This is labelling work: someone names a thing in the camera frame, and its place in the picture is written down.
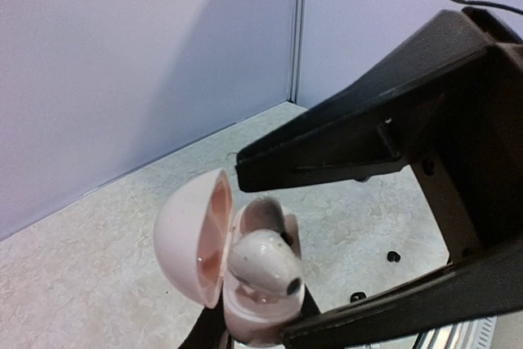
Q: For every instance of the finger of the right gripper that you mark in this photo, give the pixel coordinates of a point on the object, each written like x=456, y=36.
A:
x=347, y=140
x=480, y=286

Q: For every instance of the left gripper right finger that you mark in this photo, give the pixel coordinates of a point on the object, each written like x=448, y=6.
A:
x=309, y=307

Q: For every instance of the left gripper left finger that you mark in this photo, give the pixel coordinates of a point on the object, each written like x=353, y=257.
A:
x=209, y=331

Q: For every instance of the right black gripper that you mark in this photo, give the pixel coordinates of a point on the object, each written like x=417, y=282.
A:
x=452, y=109

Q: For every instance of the white stem earbud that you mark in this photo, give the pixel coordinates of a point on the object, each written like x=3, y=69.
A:
x=263, y=261

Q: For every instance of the black earbud left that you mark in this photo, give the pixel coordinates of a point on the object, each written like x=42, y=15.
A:
x=393, y=256

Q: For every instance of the aluminium front rail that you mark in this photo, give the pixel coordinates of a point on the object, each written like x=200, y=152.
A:
x=475, y=334

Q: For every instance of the right aluminium frame post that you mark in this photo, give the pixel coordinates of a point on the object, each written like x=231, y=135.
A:
x=296, y=51

